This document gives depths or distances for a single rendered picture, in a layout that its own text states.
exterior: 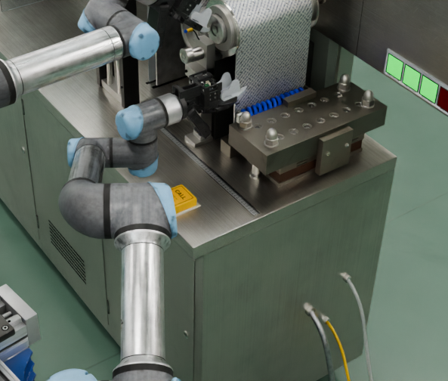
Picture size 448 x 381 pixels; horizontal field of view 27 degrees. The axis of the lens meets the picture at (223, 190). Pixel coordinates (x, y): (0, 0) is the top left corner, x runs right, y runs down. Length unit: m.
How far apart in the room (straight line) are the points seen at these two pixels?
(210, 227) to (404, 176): 1.83
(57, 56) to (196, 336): 0.90
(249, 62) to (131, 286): 0.78
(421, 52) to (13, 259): 1.84
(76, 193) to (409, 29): 0.91
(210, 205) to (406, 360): 1.16
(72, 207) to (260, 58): 0.72
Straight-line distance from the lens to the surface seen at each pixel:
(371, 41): 2.47
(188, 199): 2.35
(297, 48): 2.50
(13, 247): 3.64
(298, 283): 2.62
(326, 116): 2.48
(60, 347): 3.26
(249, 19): 2.36
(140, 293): 1.86
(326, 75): 2.66
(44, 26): 3.14
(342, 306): 2.85
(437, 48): 2.30
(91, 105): 2.73
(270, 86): 2.51
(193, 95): 2.33
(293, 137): 2.39
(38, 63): 1.96
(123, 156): 2.32
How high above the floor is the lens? 2.42
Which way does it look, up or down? 39 degrees down
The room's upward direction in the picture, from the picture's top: 2 degrees clockwise
